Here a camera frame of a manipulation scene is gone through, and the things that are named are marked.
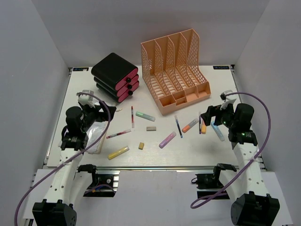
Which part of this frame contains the yellow orange highlighter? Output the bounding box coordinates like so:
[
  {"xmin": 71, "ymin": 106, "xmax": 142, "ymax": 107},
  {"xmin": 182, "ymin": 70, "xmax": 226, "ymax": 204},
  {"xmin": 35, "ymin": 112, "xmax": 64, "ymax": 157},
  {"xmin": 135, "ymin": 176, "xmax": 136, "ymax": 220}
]
[{"xmin": 201, "ymin": 120, "xmax": 206, "ymax": 134}]

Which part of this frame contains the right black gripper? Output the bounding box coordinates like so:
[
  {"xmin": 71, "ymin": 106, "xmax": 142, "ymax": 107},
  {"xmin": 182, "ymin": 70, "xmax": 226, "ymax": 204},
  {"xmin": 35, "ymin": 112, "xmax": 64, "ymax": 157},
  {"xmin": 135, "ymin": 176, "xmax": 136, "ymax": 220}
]
[{"xmin": 201, "ymin": 101, "xmax": 237, "ymax": 129}]

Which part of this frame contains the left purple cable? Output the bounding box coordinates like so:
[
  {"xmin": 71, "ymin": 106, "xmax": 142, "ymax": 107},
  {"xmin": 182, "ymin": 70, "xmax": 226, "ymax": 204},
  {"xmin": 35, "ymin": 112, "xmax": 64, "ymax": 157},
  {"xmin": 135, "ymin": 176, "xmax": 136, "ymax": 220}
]
[{"xmin": 14, "ymin": 92, "xmax": 112, "ymax": 226}]

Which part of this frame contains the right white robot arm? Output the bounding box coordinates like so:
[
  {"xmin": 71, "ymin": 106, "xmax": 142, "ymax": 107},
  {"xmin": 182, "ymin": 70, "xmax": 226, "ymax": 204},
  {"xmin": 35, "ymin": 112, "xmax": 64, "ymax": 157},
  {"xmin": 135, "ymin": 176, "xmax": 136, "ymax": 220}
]
[{"xmin": 201, "ymin": 104, "xmax": 280, "ymax": 226}]

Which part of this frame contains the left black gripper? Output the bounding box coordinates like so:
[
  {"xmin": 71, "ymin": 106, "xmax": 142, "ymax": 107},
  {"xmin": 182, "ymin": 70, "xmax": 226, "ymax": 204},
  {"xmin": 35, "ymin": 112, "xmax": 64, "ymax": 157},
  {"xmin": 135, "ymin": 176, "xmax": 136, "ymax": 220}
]
[{"xmin": 80, "ymin": 101, "xmax": 116, "ymax": 132}]

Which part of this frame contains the light blue highlighter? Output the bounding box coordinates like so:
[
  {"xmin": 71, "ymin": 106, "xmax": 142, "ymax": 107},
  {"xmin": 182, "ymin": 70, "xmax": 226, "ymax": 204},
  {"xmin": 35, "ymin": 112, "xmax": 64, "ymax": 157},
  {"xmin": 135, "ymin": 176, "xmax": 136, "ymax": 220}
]
[{"xmin": 211, "ymin": 121, "xmax": 225, "ymax": 141}]

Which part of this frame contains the grey eraser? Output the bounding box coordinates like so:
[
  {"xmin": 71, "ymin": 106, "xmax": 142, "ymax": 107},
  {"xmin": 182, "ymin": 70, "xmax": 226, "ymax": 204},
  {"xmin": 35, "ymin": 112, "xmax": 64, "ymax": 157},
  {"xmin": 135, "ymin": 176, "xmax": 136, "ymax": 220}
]
[{"xmin": 146, "ymin": 126, "xmax": 157, "ymax": 131}]

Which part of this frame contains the purple highlighter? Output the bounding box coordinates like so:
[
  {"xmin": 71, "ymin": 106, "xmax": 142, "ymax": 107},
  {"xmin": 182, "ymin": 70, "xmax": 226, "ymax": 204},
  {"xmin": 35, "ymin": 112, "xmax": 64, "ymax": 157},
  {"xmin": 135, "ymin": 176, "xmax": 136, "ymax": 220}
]
[{"xmin": 159, "ymin": 131, "xmax": 176, "ymax": 148}]

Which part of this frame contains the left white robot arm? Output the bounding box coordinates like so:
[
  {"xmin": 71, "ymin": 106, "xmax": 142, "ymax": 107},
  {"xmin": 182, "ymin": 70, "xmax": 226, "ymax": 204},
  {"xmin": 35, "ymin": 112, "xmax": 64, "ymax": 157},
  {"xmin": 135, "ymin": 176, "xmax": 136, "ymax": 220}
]
[{"xmin": 32, "ymin": 104, "xmax": 116, "ymax": 226}]

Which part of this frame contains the flat red gel pen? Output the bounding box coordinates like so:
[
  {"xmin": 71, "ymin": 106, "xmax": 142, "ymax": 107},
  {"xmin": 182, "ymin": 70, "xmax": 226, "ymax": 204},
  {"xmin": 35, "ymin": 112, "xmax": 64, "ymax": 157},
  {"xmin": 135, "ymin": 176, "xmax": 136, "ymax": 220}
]
[{"xmin": 106, "ymin": 129, "xmax": 131, "ymax": 139}]

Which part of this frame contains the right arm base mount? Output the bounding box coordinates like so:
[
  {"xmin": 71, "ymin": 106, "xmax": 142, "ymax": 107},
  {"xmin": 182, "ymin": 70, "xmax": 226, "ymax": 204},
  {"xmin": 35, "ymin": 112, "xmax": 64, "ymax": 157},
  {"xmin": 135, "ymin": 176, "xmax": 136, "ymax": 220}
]
[{"xmin": 191, "ymin": 163, "xmax": 237, "ymax": 198}]

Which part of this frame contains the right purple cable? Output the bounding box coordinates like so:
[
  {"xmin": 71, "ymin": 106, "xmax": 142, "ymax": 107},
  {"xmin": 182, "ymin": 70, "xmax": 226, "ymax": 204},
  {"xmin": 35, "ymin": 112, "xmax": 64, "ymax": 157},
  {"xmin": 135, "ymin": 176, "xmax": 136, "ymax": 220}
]
[{"xmin": 190, "ymin": 91, "xmax": 271, "ymax": 210}]

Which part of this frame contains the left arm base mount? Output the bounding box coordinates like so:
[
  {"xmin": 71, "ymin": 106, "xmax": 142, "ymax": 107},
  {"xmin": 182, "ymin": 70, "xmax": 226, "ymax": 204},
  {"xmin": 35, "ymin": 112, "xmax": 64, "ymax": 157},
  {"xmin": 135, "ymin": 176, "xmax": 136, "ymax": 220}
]
[{"xmin": 71, "ymin": 164, "xmax": 116, "ymax": 197}]

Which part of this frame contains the black pink drawer unit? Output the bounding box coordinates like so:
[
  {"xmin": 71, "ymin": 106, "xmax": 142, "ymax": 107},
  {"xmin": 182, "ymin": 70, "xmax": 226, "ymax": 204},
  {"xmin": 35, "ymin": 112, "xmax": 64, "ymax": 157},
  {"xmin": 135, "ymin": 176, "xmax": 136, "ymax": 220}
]
[{"xmin": 91, "ymin": 53, "xmax": 139, "ymax": 103}]

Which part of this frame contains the tan eraser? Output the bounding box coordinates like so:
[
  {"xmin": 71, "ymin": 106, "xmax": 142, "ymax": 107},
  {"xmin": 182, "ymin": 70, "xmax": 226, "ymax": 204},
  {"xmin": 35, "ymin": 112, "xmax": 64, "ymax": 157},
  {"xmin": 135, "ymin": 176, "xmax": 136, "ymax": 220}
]
[{"xmin": 138, "ymin": 142, "xmax": 144, "ymax": 150}]

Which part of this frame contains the purple cable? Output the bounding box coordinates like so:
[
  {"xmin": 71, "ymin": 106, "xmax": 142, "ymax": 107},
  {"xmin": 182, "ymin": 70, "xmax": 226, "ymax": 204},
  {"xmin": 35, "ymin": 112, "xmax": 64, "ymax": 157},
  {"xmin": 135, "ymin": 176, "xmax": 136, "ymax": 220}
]
[
  {"xmin": 14, "ymin": 92, "xmax": 112, "ymax": 226},
  {"xmin": 190, "ymin": 91, "xmax": 271, "ymax": 210}
]

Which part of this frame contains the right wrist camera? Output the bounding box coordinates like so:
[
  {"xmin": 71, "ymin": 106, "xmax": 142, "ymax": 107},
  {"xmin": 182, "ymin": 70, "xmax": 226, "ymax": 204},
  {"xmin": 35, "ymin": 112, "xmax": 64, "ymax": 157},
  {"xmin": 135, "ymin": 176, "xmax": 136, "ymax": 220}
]
[{"xmin": 220, "ymin": 90, "xmax": 236, "ymax": 110}]

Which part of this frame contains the dark purple gel pen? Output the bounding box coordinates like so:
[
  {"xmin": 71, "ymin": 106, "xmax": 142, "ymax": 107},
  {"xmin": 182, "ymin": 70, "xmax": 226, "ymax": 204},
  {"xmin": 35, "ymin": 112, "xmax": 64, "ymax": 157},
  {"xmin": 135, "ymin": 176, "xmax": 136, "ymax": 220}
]
[{"xmin": 198, "ymin": 112, "xmax": 202, "ymax": 134}]

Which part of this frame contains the orange plastic file organizer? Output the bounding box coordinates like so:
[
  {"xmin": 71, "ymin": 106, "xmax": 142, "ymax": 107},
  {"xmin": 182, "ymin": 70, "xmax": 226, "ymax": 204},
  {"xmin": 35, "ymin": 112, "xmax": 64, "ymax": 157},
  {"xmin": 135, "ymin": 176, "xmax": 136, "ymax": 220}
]
[{"xmin": 141, "ymin": 29, "xmax": 211, "ymax": 115}]

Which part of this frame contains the green highlighter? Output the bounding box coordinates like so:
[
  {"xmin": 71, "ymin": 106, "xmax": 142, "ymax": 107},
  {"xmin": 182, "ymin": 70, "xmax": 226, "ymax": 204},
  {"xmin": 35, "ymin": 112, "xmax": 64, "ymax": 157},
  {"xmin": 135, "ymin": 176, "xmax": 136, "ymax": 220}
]
[{"xmin": 135, "ymin": 111, "xmax": 156, "ymax": 121}]

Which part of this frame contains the blue gel pen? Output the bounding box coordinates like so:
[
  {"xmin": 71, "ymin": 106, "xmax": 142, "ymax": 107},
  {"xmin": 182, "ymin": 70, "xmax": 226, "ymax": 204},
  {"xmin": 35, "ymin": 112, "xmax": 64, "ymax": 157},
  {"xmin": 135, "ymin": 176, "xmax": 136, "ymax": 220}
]
[{"xmin": 174, "ymin": 115, "xmax": 183, "ymax": 138}]

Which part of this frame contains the upright red gel pen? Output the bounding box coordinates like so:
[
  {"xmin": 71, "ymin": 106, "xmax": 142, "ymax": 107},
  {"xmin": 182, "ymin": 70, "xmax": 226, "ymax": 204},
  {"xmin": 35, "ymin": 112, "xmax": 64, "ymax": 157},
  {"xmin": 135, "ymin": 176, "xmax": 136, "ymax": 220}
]
[{"xmin": 131, "ymin": 106, "xmax": 135, "ymax": 128}]

